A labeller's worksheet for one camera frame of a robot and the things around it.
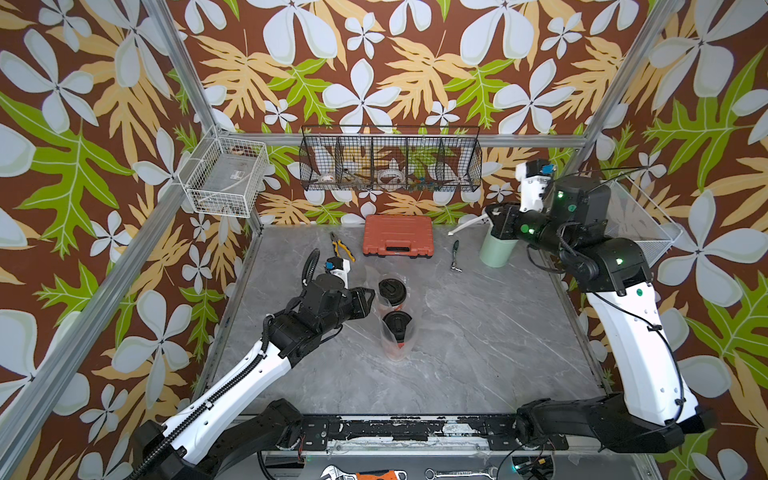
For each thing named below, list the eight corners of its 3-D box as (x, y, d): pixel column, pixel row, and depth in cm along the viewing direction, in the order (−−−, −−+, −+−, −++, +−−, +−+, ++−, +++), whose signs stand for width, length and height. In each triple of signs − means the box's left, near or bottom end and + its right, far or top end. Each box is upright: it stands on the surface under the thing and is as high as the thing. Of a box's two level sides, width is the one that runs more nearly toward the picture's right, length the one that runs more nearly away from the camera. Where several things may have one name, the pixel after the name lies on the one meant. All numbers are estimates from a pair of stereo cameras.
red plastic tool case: (362, 259, 112) (362, 249, 107) (364, 223, 124) (364, 213, 120) (434, 259, 112) (436, 250, 107) (429, 223, 124) (431, 213, 120)
